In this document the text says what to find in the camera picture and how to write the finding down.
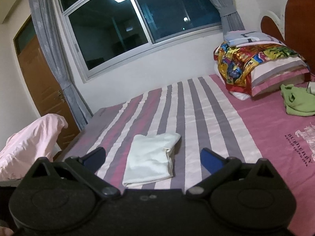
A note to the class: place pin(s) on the white long-sleeve shirt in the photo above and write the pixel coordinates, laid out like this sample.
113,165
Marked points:
147,157

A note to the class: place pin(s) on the striped pink bed sheet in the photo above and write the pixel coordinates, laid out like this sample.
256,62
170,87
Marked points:
258,132

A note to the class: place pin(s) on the pale pink cloth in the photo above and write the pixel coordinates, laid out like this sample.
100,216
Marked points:
32,140

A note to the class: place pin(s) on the grey-blue curtain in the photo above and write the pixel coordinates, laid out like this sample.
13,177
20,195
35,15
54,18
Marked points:
49,41
228,12

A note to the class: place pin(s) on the pink and white pillow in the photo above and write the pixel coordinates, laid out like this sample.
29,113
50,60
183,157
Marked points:
275,73

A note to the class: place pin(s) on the green garment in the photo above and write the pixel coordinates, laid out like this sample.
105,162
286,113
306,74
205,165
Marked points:
300,103

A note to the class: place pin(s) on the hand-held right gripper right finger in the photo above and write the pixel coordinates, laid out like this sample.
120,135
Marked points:
209,159

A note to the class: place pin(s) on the sliding glass window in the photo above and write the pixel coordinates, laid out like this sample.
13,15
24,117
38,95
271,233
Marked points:
110,36

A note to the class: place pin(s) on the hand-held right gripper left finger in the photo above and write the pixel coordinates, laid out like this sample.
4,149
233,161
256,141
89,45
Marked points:
94,156

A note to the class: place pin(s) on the brown wooden door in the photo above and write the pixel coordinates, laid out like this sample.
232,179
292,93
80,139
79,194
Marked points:
37,78

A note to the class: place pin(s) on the colourful patterned quilt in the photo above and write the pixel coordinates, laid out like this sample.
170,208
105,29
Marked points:
236,64

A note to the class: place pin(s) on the brown wooden headboard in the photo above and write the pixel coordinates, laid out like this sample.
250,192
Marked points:
300,17

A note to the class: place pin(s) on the folded pale blue cloth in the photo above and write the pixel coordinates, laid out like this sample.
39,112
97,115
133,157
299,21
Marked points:
246,38

